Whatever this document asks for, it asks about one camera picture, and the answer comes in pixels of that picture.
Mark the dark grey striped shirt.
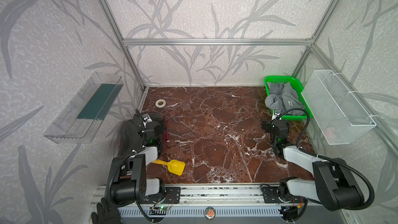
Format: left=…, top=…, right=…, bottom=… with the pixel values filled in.
left=118, top=110, right=165, bottom=157

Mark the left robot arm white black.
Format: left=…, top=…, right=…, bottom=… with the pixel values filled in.
left=104, top=110, right=168, bottom=207

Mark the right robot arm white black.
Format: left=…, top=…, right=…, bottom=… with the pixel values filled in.
left=261, top=111, right=375, bottom=211

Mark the maroon folded shirt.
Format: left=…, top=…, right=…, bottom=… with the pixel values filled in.
left=164, top=117, right=170, bottom=142

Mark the light grey shirt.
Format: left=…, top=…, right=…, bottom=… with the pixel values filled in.
left=265, top=82, right=305, bottom=116

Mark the white tape roll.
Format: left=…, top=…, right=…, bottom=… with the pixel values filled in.
left=155, top=99, right=166, bottom=108

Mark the yellow toy shovel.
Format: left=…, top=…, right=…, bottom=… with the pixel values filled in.
left=152, top=160, right=186, bottom=176

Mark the green plastic basket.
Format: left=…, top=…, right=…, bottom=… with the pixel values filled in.
left=264, top=76, right=313, bottom=121

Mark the small green circuit board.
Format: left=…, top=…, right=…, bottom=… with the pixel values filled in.
left=151, top=205, right=170, bottom=211

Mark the black glove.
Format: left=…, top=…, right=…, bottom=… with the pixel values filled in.
left=91, top=198, right=123, bottom=224

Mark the round red sticker badge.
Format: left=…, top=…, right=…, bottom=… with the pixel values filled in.
left=204, top=207, right=216, bottom=220

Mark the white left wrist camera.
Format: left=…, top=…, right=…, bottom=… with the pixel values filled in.
left=142, top=114, right=152, bottom=123

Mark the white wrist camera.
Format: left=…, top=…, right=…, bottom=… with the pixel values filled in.
left=142, top=114, right=152, bottom=123
left=272, top=110, right=282, bottom=120

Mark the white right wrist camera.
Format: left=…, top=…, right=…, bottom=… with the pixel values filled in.
left=272, top=110, right=282, bottom=120

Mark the clear plastic wall tray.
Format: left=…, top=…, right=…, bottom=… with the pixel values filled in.
left=44, top=72, right=124, bottom=144

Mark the white wire mesh basket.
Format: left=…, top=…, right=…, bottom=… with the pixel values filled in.
left=302, top=69, right=377, bottom=145

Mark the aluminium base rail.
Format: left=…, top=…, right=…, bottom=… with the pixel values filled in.
left=90, top=183, right=352, bottom=218

